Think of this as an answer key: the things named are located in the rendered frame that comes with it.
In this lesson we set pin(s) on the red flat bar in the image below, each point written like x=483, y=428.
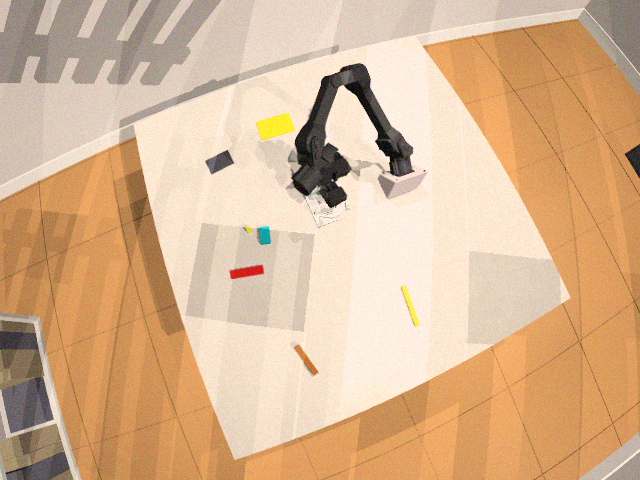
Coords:
x=259, y=270

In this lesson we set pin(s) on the yellow flat rectangular plate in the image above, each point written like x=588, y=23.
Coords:
x=275, y=126

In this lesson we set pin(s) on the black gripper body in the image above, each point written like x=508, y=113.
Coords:
x=334, y=194

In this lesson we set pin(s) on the yellow flat bar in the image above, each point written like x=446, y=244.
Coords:
x=410, y=305

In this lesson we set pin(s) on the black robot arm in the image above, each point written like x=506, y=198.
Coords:
x=312, y=136

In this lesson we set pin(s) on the cyan rectangular block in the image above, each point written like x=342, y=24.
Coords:
x=265, y=235

